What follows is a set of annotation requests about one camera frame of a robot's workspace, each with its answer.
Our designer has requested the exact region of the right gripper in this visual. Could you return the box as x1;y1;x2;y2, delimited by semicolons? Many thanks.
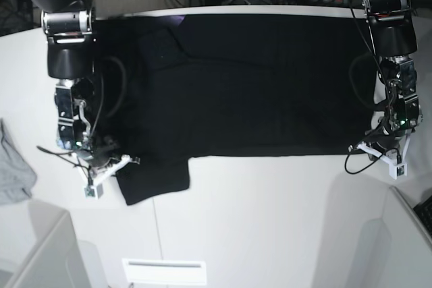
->
76;134;140;168

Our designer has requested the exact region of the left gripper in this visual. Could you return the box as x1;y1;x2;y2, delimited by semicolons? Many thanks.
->
348;116;410;162

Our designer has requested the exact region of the black T-shirt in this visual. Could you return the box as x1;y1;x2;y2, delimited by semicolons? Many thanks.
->
97;14;376;205

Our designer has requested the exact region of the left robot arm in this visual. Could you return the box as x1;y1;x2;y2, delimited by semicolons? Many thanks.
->
348;0;423;164

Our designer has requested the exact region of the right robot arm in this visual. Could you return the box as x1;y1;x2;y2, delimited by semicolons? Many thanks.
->
31;0;132;170

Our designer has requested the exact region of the black keyboard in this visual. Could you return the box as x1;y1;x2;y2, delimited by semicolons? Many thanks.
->
414;198;432;234

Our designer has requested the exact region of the white slotted plate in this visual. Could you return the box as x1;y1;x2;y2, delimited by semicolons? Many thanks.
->
122;258;207;286

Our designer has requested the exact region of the grey cloth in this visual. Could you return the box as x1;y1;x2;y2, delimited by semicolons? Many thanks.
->
1;119;37;205

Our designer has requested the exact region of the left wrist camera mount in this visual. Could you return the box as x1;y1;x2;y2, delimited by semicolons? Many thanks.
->
344;130;412;180

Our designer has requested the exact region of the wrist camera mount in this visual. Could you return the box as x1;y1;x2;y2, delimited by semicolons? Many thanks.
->
77;154;132;200
344;130;412;180

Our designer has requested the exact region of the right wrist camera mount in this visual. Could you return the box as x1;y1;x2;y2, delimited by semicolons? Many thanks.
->
77;154;132;200

